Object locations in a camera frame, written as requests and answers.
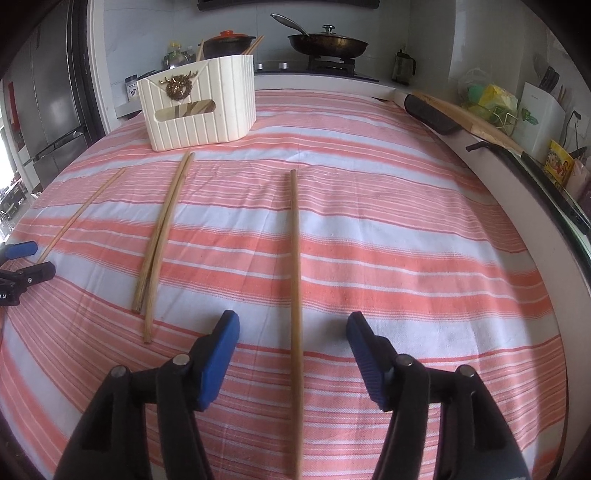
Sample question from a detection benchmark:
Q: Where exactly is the yellow green plastic bag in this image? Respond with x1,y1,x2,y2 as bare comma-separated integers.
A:
458,68,539,135

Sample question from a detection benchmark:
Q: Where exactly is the wooden cutting board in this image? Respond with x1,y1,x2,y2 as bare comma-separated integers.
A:
413,91,524,156

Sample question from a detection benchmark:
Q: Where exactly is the condiment bottles rack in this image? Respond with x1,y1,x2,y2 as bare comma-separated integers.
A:
139,42,197,79

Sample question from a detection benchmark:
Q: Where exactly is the cream utensil holder box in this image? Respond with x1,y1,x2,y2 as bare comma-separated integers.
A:
137,55,256,152

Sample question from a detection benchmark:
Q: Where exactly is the pink striped tablecloth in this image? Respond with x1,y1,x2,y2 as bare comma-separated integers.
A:
1,90,567,479

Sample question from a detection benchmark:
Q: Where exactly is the wooden chopstick three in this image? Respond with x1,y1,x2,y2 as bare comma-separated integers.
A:
131,151,191,314

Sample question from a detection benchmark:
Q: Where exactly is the white spice jar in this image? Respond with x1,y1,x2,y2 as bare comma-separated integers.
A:
124,75,138,102

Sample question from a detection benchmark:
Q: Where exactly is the yellow seasoning box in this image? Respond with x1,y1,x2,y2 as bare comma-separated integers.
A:
543,140,575,187

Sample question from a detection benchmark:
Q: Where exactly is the black wok with lid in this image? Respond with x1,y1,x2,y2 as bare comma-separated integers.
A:
270,13,369,60

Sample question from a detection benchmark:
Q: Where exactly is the wooden chopstick eight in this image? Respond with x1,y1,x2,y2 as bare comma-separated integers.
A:
174,99,216,118

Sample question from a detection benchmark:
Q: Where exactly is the wooden chopstick six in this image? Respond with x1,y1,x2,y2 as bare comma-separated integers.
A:
290,170,304,479

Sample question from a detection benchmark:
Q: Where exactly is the wooden chopstick five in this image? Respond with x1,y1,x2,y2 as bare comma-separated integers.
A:
242,35,264,55

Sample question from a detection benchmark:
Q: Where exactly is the grey refrigerator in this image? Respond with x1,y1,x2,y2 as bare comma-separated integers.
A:
3,1,105,189

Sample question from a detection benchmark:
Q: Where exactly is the wooden chopstick one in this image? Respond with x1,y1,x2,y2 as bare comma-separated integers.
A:
195,39,205,62

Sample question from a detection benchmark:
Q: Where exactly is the black gas stove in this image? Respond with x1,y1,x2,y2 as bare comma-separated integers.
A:
254,56,379,83

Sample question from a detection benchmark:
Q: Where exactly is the wooden chopstick two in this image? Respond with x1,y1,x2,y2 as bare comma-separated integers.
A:
37,167,126,264

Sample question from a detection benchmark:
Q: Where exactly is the dark glass kettle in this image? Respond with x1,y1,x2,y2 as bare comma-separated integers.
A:
392,49,417,86

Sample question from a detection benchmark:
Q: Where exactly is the white knife block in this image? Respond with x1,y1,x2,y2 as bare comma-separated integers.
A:
512,83,565,165

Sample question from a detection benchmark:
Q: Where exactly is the wooden chopstick four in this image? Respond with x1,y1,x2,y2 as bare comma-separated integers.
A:
142,150,194,344

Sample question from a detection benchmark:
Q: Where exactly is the black pot red lid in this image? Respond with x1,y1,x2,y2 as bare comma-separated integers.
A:
202,30,256,59

